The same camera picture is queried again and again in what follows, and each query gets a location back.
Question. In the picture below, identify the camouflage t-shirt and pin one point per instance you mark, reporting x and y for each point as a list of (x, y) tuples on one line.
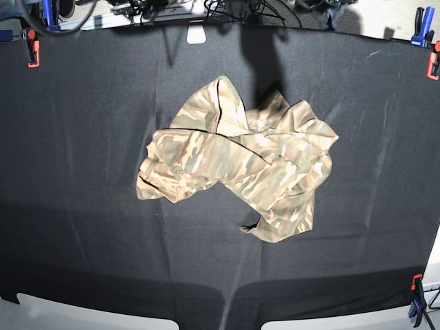
[(274, 158)]

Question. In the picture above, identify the white tape patch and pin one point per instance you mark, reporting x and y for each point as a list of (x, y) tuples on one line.
[(196, 35)]

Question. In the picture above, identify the black table cloth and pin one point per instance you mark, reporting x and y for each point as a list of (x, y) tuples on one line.
[(75, 129)]

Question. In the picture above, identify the orange clamp far left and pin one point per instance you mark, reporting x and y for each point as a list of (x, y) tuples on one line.
[(32, 46)]

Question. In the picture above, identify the orange clamp far right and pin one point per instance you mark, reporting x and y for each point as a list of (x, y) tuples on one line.
[(433, 63)]

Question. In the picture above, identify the blue clamp top left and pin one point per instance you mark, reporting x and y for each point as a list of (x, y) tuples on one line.
[(51, 14)]

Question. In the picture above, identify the blue clamp top right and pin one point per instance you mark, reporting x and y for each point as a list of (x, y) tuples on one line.
[(423, 34)]

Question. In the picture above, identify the orange blue clamp near right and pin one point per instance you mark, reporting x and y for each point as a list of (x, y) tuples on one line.
[(418, 302)]

